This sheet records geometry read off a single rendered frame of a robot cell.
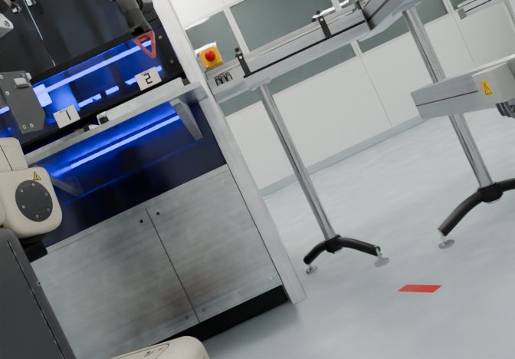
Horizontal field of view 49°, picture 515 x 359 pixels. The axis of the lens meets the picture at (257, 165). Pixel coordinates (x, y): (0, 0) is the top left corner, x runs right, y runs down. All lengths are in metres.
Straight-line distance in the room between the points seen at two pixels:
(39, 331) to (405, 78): 6.28
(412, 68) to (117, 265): 5.42
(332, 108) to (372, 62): 0.73
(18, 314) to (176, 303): 1.19
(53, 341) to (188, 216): 1.12
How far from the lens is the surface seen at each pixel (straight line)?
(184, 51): 2.20
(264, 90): 2.32
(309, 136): 6.80
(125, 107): 1.83
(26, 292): 1.15
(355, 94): 6.92
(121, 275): 2.26
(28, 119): 1.51
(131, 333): 2.31
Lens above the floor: 0.63
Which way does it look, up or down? 2 degrees down
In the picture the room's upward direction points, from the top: 25 degrees counter-clockwise
